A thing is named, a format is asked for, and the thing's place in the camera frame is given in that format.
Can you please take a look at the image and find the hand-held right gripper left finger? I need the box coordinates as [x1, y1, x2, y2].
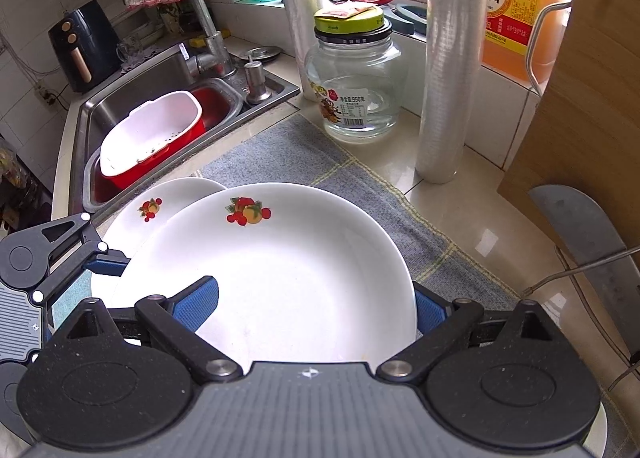
[50, 275, 244, 385]

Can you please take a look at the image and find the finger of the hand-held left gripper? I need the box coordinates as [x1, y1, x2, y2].
[30, 212, 130, 304]

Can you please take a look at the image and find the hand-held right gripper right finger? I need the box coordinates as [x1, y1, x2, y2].
[376, 285, 576, 383]

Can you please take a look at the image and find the white fruit print plate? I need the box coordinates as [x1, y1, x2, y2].
[111, 183, 418, 368]
[91, 177, 228, 309]

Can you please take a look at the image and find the white plastic colander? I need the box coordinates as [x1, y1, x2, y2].
[100, 91, 203, 178]

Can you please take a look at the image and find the stainless steel sink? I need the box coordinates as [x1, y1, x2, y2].
[67, 40, 301, 219]

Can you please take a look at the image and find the grey blue checked towel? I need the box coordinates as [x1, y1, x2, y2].
[50, 113, 523, 339]

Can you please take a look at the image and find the clear glass cup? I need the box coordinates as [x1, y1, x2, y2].
[117, 35, 144, 65]

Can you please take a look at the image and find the black air fryer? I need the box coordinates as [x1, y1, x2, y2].
[47, 0, 121, 95]

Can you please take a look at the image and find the metal sink soap dispenser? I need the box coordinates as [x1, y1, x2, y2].
[242, 60, 273, 105]

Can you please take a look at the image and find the metal kitchen faucet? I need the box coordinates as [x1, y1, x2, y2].
[150, 0, 238, 81]

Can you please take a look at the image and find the clear glass jar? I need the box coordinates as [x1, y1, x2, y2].
[304, 2, 402, 142]

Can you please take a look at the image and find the clear plastic cup stack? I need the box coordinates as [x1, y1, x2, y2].
[416, 0, 491, 184]

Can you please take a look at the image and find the round metal sink cover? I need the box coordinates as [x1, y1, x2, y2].
[237, 45, 283, 64]

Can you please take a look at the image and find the bamboo cutting board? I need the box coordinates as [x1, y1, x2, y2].
[497, 0, 640, 299]

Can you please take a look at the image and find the white plastic bag roll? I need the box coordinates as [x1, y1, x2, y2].
[277, 0, 326, 101]

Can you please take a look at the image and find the small orange sachet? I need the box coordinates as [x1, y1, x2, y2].
[320, 4, 372, 20]

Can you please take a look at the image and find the orange oil bottle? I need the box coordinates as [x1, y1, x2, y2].
[480, 0, 571, 84]

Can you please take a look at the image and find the black handled kitchen knife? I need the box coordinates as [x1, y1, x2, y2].
[528, 184, 640, 354]

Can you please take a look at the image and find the metal wire rack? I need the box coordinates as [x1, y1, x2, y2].
[520, 247, 640, 394]

